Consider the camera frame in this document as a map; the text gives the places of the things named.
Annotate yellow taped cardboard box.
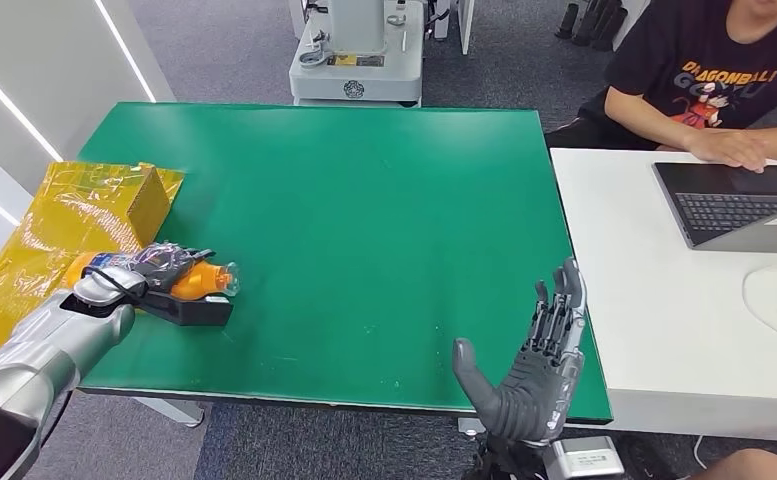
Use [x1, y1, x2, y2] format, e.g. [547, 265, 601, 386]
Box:
[0, 160, 186, 379]

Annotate dark grey laptop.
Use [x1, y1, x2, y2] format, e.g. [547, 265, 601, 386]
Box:
[651, 161, 777, 256]

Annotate orange juice bottle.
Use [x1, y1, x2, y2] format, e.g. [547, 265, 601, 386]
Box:
[63, 250, 240, 301]

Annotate white cabinet panel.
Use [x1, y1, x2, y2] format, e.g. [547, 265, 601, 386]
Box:
[427, 0, 477, 56]

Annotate person's knee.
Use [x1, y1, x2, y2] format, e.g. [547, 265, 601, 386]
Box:
[692, 449, 777, 480]

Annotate person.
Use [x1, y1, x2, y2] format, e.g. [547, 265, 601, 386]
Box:
[544, 0, 777, 175]

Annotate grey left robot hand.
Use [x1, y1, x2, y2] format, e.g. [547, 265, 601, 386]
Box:
[126, 241, 217, 296]

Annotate black shoe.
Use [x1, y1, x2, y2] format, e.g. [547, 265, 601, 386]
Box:
[616, 433, 677, 480]

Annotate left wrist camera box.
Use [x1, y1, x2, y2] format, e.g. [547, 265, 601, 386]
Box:
[137, 290, 235, 327]

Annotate white round pad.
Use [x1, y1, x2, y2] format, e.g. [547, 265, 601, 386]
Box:
[742, 264, 777, 342]

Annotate black cylindrical parts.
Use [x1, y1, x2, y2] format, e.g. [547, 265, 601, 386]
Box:
[555, 0, 631, 53]

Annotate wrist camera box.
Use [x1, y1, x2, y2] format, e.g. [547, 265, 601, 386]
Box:
[546, 435, 626, 480]
[137, 290, 235, 327]

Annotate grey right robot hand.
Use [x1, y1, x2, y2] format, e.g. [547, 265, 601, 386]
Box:
[452, 258, 588, 446]

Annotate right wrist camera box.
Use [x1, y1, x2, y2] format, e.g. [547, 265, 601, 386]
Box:
[546, 435, 626, 480]

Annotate person's right hand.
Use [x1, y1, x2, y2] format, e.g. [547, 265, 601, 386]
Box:
[682, 127, 768, 175]

